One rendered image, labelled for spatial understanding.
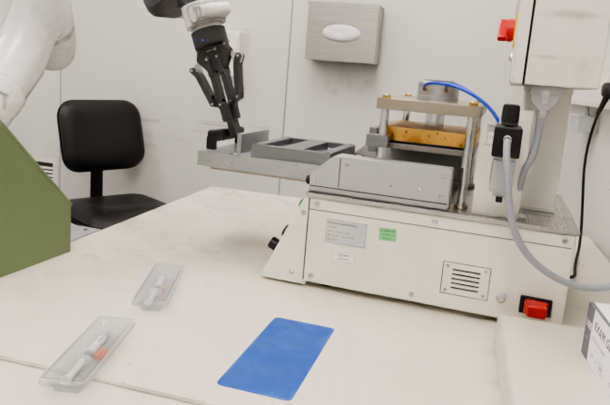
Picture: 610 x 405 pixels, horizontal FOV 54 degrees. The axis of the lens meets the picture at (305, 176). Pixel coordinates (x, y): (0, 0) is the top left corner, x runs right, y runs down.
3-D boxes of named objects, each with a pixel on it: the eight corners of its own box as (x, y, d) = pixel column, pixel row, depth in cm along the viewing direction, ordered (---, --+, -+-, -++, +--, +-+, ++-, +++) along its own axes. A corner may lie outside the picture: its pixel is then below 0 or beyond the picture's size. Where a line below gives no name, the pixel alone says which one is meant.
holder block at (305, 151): (354, 155, 132) (355, 143, 132) (329, 166, 113) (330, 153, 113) (285, 147, 137) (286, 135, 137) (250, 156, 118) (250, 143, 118)
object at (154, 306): (154, 273, 111) (154, 262, 111) (184, 275, 112) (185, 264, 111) (130, 313, 93) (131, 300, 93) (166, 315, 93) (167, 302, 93)
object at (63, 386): (98, 329, 87) (98, 314, 86) (136, 332, 87) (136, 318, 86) (36, 396, 69) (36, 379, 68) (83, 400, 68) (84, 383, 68)
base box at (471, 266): (546, 275, 129) (558, 198, 126) (562, 345, 94) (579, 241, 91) (313, 236, 145) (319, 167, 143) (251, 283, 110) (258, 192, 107)
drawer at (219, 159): (361, 172, 133) (365, 138, 132) (335, 188, 113) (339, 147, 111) (241, 157, 142) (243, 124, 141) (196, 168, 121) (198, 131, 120)
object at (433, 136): (478, 147, 124) (484, 101, 122) (473, 158, 103) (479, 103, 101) (397, 138, 129) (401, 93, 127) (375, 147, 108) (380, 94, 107)
